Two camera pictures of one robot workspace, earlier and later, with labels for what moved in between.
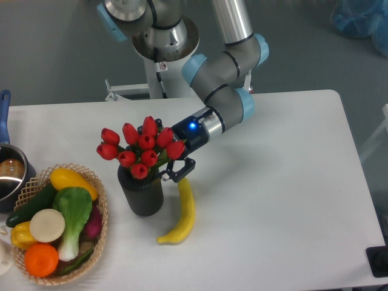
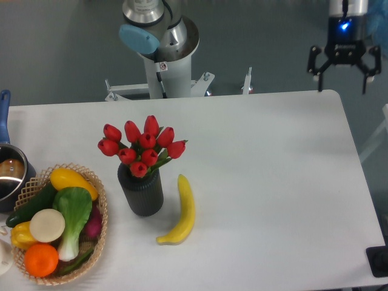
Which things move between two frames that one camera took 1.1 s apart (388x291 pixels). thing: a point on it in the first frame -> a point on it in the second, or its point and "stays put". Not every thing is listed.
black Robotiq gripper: (193, 134) -> (347, 39)
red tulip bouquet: (140, 152) stays put
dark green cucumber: (43, 200) stays put
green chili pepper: (80, 262) stays put
